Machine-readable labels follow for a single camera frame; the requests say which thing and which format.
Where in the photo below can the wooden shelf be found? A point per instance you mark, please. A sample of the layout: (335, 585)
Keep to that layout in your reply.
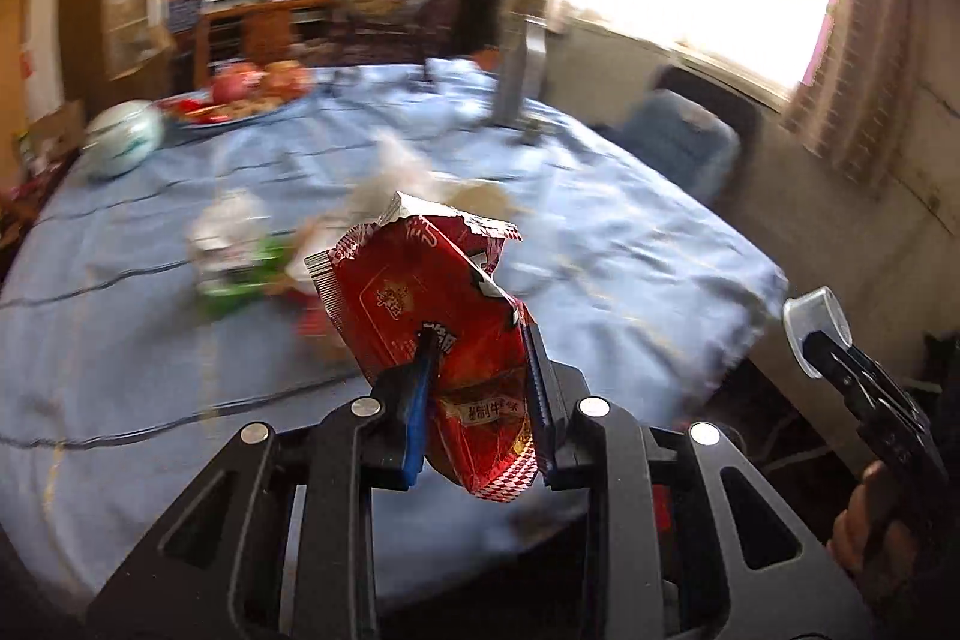
(255, 10)

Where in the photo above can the person's right hand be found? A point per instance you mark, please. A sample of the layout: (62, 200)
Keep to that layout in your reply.
(870, 550)

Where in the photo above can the green label plastic bottle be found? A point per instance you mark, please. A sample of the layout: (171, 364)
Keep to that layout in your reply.
(232, 250)

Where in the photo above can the grey upright box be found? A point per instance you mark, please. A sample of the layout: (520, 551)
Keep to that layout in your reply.
(517, 78)

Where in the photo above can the red and brown packet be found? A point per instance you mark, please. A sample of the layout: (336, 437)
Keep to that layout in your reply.
(319, 317)

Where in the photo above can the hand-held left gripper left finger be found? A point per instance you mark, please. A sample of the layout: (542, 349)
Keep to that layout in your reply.
(417, 430)

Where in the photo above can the crumpled white tissue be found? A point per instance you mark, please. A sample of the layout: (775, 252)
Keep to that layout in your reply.
(394, 168)

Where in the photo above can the teal round tin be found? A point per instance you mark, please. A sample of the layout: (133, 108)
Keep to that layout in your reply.
(124, 139)

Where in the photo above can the blue cushioned chair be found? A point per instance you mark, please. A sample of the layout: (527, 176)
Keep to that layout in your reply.
(675, 138)

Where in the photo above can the cardboard box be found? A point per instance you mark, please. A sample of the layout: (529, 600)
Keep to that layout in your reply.
(49, 134)

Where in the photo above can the plate of fruit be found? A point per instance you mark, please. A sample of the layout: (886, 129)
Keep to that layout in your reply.
(236, 93)

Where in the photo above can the red snack wrapper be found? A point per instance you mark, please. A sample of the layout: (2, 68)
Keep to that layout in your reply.
(390, 302)

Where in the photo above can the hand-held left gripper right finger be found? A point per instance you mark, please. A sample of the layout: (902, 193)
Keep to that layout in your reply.
(537, 385)

